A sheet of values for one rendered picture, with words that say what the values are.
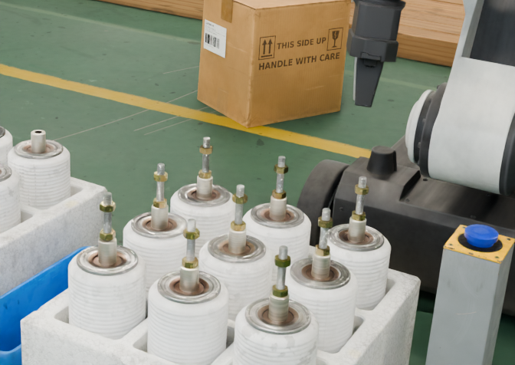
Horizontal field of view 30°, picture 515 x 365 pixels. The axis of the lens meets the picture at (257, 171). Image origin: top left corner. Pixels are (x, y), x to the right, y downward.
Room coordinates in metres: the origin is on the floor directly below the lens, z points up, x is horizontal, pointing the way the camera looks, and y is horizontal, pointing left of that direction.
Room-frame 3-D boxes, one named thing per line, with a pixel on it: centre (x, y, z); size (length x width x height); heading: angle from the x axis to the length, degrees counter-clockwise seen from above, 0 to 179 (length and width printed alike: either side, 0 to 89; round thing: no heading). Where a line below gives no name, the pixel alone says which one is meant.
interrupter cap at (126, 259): (1.05, 0.18, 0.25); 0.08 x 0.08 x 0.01
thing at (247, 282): (1.10, 0.02, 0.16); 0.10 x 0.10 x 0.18
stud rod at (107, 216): (1.05, 0.18, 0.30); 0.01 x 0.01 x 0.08
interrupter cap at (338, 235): (1.16, -0.14, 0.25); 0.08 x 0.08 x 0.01
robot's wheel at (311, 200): (1.54, -0.13, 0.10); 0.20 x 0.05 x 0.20; 155
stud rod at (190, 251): (1.00, 0.07, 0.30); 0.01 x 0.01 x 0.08
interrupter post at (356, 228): (1.16, -0.14, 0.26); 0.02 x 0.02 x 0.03
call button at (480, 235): (1.04, -0.27, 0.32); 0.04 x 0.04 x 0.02
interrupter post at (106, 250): (1.05, 0.18, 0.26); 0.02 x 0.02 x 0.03
